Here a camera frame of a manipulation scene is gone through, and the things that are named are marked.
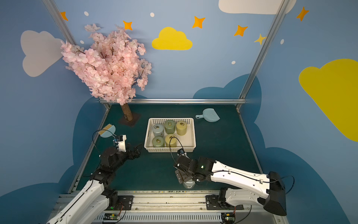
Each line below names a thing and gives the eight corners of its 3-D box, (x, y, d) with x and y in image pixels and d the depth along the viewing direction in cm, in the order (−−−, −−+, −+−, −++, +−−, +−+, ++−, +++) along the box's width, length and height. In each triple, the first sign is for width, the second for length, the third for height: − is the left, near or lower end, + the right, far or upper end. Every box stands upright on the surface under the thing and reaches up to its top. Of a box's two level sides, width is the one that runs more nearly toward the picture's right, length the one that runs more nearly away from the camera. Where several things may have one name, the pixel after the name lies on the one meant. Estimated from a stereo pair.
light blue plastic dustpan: (195, 122, 114) (196, 120, 111) (194, 110, 122) (195, 107, 120) (219, 122, 114) (220, 120, 112) (216, 110, 123) (217, 108, 120)
